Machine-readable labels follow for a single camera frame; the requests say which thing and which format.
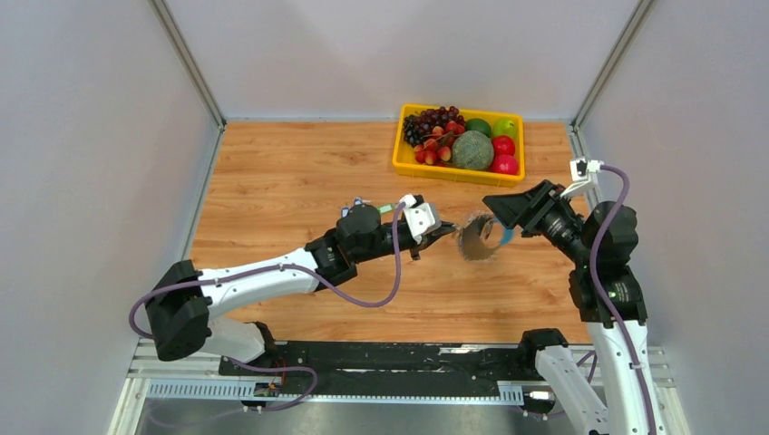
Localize cherry cluster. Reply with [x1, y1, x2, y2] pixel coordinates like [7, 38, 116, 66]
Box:
[405, 121, 466, 167]

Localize dark grape bunch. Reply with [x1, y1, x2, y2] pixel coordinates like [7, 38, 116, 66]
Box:
[401, 106, 466, 147]

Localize purple cable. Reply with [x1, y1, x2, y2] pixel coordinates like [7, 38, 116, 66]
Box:
[128, 200, 404, 412]
[589, 165, 659, 435]

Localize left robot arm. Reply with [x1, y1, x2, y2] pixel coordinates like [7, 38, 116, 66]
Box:
[130, 195, 456, 375]

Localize yellow plastic bin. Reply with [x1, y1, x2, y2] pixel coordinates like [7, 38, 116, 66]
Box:
[392, 103, 525, 187]

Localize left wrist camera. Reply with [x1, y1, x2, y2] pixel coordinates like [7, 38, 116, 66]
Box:
[399, 194, 441, 242]

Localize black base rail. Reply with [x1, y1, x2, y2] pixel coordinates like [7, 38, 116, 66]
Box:
[254, 341, 545, 398]

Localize cantaloupe melon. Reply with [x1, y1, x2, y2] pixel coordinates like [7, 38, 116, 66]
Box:
[452, 130, 494, 170]

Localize dark green lime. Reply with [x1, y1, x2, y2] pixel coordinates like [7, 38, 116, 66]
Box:
[464, 118, 492, 138]

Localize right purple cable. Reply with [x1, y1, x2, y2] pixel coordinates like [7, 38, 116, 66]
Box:
[589, 165, 659, 435]

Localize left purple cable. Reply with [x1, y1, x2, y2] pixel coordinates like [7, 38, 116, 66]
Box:
[128, 200, 404, 412]

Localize green apple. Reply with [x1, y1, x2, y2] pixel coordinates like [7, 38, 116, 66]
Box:
[492, 118, 520, 139]

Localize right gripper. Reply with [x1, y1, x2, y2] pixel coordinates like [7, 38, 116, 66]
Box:
[481, 177, 592, 266]

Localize metal key organizer blue handle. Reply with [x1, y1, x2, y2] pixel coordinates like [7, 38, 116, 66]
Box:
[456, 211, 515, 262]

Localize red apple upper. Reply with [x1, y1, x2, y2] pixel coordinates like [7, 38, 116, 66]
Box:
[492, 135, 516, 156]

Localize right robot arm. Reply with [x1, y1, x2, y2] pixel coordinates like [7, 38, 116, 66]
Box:
[483, 180, 667, 434]

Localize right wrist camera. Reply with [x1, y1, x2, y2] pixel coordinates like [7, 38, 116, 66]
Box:
[560, 157, 604, 198]

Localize red apple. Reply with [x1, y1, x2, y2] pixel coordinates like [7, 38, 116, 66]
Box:
[489, 154, 520, 176]
[492, 135, 516, 156]

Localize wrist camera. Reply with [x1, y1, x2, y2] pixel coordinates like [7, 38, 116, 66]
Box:
[399, 194, 441, 242]
[560, 157, 604, 198]

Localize red apple lower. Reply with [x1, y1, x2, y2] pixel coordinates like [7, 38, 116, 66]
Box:
[489, 154, 520, 176]

